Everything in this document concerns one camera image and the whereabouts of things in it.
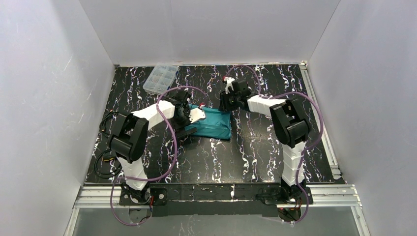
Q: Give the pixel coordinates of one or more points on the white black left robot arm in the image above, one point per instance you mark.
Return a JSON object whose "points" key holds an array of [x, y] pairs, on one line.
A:
{"points": [[127, 139]]}

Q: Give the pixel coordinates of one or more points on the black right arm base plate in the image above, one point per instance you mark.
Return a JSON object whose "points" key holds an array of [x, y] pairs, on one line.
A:
{"points": [[283, 195]]}

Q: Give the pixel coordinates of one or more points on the aluminium front frame rail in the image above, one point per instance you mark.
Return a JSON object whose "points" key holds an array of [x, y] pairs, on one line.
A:
{"points": [[318, 195]]}

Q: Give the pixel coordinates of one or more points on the clear plastic screw organizer box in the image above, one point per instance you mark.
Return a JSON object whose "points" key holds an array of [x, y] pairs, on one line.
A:
{"points": [[161, 78]]}

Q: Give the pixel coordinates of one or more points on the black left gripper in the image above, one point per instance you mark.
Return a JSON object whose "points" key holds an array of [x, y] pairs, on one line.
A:
{"points": [[186, 131]]}

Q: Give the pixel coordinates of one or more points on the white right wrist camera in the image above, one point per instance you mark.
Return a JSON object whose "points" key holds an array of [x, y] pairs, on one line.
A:
{"points": [[228, 81]]}

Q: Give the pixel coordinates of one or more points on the teal cloth napkin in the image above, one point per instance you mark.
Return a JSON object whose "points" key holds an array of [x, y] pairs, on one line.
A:
{"points": [[217, 125]]}

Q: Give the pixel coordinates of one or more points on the aluminium right side rail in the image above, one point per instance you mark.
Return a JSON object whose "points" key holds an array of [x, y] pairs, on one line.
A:
{"points": [[330, 155]]}

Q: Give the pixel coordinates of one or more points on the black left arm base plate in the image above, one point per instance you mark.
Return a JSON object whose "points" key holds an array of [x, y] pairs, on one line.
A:
{"points": [[143, 195]]}

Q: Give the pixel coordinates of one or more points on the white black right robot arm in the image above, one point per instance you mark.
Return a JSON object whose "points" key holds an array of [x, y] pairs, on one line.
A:
{"points": [[289, 122]]}

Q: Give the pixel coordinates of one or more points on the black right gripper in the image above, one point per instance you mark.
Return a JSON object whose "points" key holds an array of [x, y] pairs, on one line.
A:
{"points": [[224, 103]]}

